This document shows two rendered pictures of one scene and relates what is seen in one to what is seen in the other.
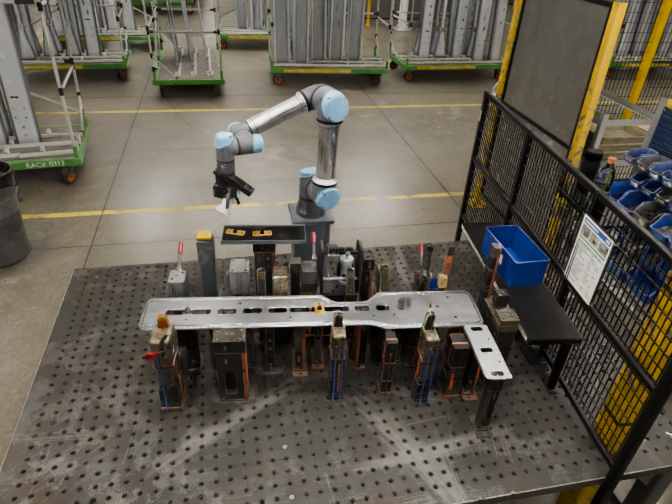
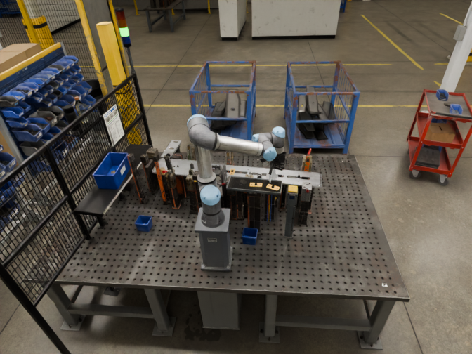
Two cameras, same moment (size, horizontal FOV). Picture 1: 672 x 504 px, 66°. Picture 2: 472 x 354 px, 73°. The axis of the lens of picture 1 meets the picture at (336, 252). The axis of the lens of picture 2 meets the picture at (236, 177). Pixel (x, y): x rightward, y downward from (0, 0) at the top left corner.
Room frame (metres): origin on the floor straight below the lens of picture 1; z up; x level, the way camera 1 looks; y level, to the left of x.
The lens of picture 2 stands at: (3.60, 0.76, 2.54)
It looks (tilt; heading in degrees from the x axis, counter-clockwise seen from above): 38 degrees down; 199
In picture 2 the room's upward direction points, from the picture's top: 2 degrees counter-clockwise
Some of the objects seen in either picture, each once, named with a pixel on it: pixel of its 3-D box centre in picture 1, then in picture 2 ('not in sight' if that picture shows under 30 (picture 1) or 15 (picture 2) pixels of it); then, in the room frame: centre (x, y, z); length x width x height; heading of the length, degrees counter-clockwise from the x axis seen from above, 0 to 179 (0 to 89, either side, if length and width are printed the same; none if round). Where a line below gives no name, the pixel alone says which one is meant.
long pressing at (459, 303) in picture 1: (314, 311); (234, 171); (1.64, 0.07, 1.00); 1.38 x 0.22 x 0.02; 97
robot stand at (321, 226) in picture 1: (309, 244); (215, 239); (2.29, 0.14, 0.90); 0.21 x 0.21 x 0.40; 13
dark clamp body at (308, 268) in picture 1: (309, 300); (232, 198); (1.84, 0.11, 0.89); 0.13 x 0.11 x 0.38; 7
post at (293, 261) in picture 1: (295, 296); (239, 199); (1.85, 0.17, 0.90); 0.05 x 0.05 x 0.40; 7
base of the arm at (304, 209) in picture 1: (310, 202); (212, 213); (2.29, 0.14, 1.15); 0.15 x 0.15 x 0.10
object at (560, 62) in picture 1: (532, 128); not in sight; (4.01, -1.50, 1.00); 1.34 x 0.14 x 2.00; 13
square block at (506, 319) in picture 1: (497, 347); (155, 166); (1.61, -0.70, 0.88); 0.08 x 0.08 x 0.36; 7
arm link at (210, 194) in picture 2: (311, 182); (211, 198); (2.28, 0.13, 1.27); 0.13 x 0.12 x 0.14; 29
